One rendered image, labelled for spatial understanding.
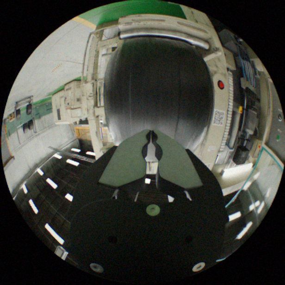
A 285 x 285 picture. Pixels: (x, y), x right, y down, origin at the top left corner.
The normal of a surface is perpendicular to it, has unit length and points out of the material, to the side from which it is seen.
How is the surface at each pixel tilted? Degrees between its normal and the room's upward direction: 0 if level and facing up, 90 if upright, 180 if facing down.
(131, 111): 84
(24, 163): 90
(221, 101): 90
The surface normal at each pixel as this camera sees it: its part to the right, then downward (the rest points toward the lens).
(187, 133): -0.05, 0.65
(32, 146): 0.98, 0.09
